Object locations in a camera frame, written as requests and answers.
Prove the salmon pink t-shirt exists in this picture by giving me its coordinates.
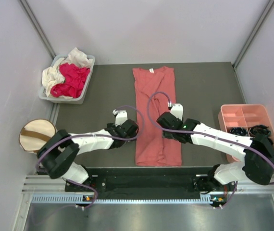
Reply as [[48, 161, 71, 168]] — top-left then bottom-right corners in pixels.
[[132, 66, 182, 167]]

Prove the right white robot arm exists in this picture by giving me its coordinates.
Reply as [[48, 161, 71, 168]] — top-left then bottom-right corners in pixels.
[[156, 112, 274, 191]]

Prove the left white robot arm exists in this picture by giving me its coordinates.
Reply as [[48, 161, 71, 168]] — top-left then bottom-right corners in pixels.
[[37, 119, 138, 191]]

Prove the pink divided organizer tray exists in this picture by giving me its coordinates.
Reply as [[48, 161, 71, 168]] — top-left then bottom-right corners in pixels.
[[220, 103, 274, 163]]

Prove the blue patterned coiled item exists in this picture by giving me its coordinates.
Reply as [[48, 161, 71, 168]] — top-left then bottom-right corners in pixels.
[[229, 127, 248, 136]]

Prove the magenta t-shirt in bin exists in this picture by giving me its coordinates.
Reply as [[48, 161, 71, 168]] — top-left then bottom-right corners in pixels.
[[50, 63, 90, 99]]

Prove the dark coiled item back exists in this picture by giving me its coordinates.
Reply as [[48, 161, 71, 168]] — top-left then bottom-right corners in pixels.
[[249, 125, 272, 137]]

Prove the grey plastic laundry bin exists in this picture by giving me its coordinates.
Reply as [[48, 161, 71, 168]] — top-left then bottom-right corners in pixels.
[[38, 54, 96, 105]]

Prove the cream t-shirt in bin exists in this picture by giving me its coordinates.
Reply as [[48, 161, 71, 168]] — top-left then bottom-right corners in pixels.
[[41, 47, 92, 101]]

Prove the round cream fabric basket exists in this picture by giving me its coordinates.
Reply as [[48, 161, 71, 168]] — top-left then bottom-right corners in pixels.
[[19, 119, 57, 154]]

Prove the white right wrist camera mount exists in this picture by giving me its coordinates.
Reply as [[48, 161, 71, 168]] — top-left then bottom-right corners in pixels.
[[168, 102, 184, 121]]

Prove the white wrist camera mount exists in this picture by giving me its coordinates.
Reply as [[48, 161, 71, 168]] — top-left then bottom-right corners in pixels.
[[112, 109, 128, 127], [168, 102, 184, 121]]

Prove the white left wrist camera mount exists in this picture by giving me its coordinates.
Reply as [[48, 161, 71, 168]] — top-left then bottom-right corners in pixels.
[[112, 109, 128, 127]]

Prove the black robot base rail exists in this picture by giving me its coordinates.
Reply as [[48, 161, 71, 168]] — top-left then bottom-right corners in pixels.
[[65, 167, 235, 200]]

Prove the slotted cable duct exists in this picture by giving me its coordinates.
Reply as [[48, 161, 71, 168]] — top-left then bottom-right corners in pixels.
[[31, 194, 226, 204]]

